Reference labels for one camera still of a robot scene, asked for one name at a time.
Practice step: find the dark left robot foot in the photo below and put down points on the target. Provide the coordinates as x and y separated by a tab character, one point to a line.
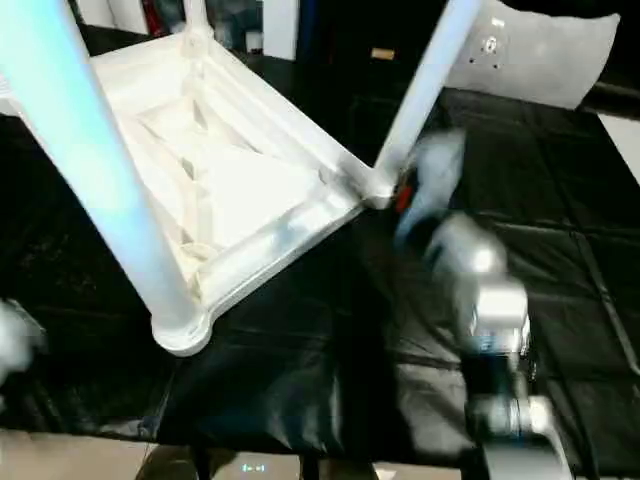
170	465

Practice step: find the red bottle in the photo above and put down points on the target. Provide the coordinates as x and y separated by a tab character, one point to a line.
150	17

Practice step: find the white plastic bottle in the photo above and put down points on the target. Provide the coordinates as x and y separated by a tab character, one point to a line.
254	39

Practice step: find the white plastic table top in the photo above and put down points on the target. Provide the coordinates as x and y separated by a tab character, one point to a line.
240	175

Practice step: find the white curved plastic panel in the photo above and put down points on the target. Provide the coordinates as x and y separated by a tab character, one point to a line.
540	55

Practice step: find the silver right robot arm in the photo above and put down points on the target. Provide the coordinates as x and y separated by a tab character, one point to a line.
500	300

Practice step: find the white flat board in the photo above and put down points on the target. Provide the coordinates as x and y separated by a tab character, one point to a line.
625	140

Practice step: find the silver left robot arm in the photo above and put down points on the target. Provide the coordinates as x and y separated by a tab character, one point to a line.
15	335

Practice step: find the white glass-door cabinet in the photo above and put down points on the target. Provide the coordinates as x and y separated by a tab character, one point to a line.
280	25

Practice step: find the small gold label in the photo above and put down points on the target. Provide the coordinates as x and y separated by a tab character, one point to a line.
382	53

